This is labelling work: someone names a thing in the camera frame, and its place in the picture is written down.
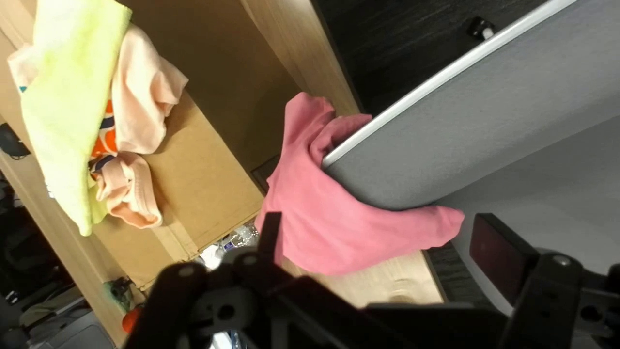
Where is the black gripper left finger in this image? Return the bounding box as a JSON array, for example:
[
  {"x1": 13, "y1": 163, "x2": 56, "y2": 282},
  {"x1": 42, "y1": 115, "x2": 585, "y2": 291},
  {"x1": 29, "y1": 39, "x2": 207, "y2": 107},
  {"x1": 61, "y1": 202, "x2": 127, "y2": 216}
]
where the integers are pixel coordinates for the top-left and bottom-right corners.
[{"x1": 123, "y1": 212, "x2": 306, "y2": 349}]

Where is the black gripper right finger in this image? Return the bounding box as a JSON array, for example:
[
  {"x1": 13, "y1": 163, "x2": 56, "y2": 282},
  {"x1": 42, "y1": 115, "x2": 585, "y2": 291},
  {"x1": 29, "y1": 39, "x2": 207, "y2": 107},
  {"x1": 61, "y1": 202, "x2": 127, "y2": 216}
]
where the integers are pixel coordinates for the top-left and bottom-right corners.
[{"x1": 468, "y1": 212, "x2": 620, "y2": 349}]

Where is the pink shirt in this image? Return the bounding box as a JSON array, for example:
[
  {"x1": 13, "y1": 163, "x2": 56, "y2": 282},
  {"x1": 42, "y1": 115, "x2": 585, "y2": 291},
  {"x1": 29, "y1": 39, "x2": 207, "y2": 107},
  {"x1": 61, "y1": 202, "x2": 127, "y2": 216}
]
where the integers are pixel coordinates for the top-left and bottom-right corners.
[{"x1": 253, "y1": 92, "x2": 466, "y2": 280}]

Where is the peach shirt with orange print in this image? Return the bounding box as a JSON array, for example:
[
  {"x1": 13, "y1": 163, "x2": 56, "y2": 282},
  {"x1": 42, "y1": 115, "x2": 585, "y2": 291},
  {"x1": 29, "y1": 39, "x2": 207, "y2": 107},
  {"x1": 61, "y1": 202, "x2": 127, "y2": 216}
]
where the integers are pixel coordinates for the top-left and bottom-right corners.
[{"x1": 5, "y1": 26, "x2": 189, "y2": 231}]

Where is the yellow-green towel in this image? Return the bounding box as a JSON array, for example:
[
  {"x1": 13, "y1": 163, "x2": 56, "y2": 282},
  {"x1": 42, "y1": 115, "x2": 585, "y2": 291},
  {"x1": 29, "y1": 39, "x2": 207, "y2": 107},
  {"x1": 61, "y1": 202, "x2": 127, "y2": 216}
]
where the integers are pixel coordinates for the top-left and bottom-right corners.
[{"x1": 17, "y1": 0, "x2": 133, "y2": 239}]

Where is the brown cardboard box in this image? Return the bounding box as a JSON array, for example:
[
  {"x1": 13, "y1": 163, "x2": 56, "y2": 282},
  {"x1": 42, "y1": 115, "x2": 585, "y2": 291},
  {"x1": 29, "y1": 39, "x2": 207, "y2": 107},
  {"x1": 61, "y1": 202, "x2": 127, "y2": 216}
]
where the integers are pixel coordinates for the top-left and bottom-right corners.
[{"x1": 0, "y1": 0, "x2": 267, "y2": 293}]

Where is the grey office chair with metal frame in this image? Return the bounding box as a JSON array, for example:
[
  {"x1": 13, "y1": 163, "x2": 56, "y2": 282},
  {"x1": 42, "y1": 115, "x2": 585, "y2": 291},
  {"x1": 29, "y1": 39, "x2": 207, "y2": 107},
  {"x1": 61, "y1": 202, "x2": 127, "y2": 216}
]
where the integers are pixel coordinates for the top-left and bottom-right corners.
[{"x1": 319, "y1": 0, "x2": 620, "y2": 313}]

